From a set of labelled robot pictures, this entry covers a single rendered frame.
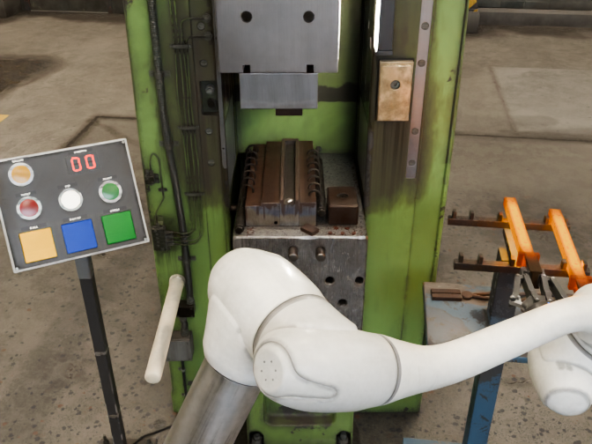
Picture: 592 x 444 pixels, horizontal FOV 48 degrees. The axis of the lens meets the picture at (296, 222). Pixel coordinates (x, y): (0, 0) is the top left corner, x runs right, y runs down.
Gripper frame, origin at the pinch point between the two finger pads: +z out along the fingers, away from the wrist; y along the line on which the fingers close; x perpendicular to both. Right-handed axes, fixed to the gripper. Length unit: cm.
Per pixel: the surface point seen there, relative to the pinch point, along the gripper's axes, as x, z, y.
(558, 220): -2.6, 28.6, 11.6
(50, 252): -7, 0, -115
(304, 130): -3, 81, -62
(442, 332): -30.3, 12.7, -15.5
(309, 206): -7, 34, -54
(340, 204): -6, 35, -46
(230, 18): 45, 30, -74
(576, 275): -2.5, 3.1, 10.9
